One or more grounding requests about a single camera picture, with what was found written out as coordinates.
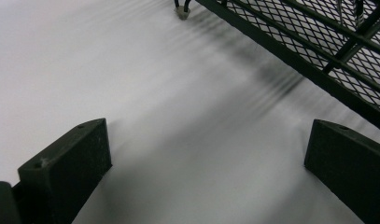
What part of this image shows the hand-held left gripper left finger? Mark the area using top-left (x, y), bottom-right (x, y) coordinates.
top-left (12, 118), bottom-right (113, 224)

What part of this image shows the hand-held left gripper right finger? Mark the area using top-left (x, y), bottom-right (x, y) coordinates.
top-left (303, 119), bottom-right (380, 224)

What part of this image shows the black metal mesh rack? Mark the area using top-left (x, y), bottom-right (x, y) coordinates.
top-left (195, 0), bottom-right (380, 134)

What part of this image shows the black wire stand foot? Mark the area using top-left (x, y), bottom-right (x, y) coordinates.
top-left (173, 0), bottom-right (192, 21)

